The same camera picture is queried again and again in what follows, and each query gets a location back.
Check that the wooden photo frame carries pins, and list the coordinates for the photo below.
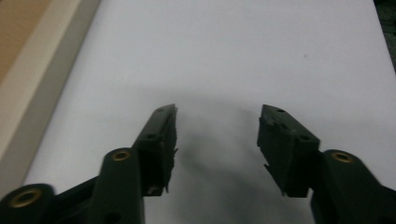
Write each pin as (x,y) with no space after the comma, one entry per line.
(40,62)

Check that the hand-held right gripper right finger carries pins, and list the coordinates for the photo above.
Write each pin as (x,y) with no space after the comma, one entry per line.
(286,149)

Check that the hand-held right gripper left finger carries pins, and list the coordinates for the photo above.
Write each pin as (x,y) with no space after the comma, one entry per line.
(152,155)

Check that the white table mat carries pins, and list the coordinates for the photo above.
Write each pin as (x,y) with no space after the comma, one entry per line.
(218,46)

